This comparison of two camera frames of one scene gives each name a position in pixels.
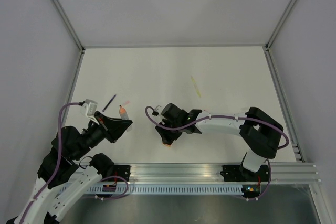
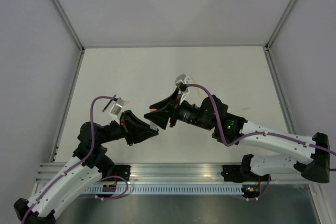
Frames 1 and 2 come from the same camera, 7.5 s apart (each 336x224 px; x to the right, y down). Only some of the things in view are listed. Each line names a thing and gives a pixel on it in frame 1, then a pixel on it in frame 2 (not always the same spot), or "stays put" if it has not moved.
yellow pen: (196, 85) stays put
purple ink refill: (109, 102) stays put
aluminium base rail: (210, 174) stays put
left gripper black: (113, 128) → (135, 129)
